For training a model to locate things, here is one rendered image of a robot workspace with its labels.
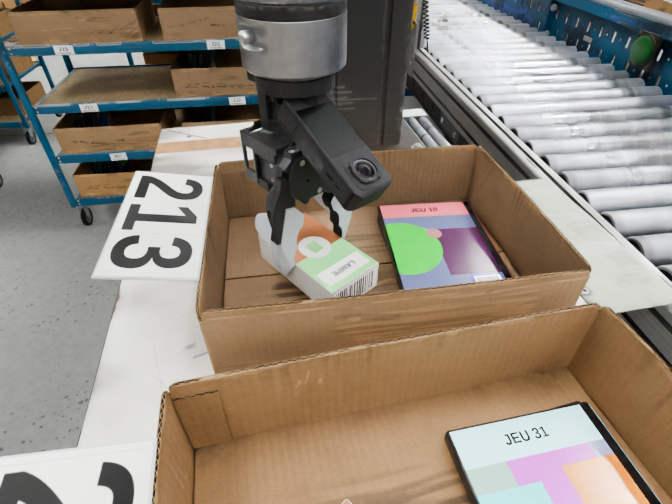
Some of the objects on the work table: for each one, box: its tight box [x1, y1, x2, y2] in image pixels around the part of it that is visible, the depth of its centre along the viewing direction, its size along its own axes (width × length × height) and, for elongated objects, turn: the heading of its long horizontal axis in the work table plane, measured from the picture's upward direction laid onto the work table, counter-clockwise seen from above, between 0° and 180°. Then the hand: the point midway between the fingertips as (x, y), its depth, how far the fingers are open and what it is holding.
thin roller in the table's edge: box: [418, 116, 451, 146], centre depth 86 cm, size 2×28×2 cm, turn 11°
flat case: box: [378, 202, 513, 290], centre depth 56 cm, size 14×19×2 cm
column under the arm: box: [326, 0, 425, 151], centre depth 79 cm, size 26×26×33 cm
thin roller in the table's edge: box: [407, 117, 438, 147], centre depth 86 cm, size 2×28×2 cm, turn 11°
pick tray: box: [195, 144, 592, 374], centre depth 53 cm, size 28×38×10 cm
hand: (316, 254), depth 49 cm, fingers closed on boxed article, 7 cm apart
